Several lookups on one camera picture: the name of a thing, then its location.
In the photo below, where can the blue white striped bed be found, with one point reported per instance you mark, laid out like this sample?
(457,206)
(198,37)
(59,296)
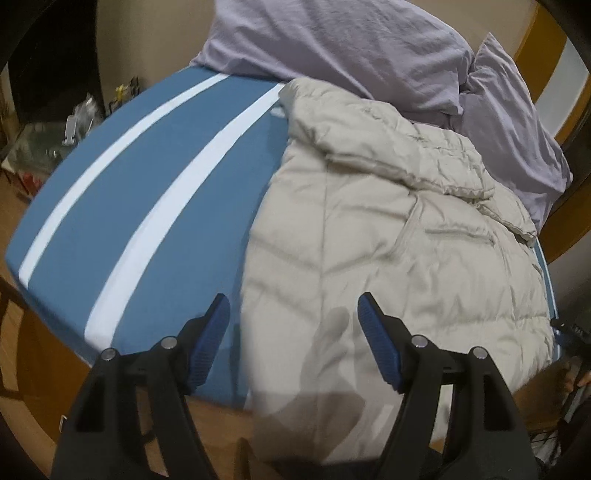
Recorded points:
(138,184)

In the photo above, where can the large lavender pillow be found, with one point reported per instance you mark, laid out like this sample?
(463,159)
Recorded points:
(332,41)

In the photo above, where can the beige puffer jacket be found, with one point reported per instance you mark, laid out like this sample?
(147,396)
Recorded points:
(392,240)

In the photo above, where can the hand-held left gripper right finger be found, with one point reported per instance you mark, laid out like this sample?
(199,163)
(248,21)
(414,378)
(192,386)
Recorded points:
(376,337)

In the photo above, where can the small lavender pillow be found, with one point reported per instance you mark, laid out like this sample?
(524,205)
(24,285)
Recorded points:
(512,124)

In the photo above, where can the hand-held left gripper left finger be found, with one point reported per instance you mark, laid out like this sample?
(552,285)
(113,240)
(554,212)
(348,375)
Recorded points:
(210,341)

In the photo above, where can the small white stand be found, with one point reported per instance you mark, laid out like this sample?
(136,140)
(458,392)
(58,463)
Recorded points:
(70,129)

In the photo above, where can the wooden headboard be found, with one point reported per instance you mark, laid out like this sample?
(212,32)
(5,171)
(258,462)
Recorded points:
(549,55)

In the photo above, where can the clear plastic bag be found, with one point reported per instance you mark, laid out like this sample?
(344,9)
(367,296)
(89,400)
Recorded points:
(87,110)

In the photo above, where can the wooden bed frame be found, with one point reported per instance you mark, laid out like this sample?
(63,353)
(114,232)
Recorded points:
(55,369)

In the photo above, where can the person's right hand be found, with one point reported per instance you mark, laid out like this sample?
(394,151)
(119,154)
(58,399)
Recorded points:
(582,379)

